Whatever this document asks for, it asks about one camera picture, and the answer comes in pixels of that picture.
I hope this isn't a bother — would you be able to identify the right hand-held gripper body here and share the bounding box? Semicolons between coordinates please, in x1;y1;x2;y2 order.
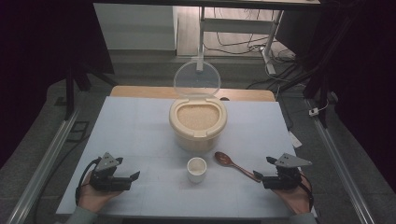
262;152;313;190

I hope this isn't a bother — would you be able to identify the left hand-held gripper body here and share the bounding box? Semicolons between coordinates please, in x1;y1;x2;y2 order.
90;152;134;192

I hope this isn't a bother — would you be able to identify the brown wooden spoon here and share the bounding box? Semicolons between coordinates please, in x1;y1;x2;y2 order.
214;151;262;184

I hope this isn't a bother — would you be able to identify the white cup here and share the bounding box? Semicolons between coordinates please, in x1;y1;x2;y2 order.
186;157;208;184

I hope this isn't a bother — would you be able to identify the beige rice container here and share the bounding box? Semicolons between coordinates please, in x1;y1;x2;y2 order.
168;96;228;153

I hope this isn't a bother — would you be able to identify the heap of rice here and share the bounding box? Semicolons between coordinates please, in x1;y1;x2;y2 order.
177;104;220;132

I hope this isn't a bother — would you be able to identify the person's right hand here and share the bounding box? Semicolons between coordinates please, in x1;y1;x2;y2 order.
272;176;312;216

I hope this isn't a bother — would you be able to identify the person's left hand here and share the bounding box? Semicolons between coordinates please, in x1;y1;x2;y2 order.
78;173;124;214

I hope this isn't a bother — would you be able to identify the white paper tag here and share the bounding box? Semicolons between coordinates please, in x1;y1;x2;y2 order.
288;130;303;148

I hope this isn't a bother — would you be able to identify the white table cover sheet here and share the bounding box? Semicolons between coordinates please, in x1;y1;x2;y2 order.
55;95;295;218

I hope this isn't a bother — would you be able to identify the wooden table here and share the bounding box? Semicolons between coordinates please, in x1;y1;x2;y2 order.
110;85;276;103

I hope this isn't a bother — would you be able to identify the black stand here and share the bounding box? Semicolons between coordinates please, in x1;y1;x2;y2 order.
303;62;331;129
64;62;118;120

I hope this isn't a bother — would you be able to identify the clear round container lid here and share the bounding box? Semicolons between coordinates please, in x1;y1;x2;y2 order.
173;60;222;101

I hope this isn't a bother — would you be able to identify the left hand-held gripper cable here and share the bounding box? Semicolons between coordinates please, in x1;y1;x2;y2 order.
75;157;102;206

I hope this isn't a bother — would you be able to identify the aluminium rail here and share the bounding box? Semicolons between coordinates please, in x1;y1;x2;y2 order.
6;106;80;224
306;99;376;224

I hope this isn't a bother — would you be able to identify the black floor cable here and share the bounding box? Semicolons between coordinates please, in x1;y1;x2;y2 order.
32;133;92;224

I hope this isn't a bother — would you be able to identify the tangle of floor cables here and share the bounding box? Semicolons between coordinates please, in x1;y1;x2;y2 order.
204;7;297;63

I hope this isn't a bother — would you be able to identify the white desk frame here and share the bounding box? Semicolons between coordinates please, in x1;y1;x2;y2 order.
196;6;284;76

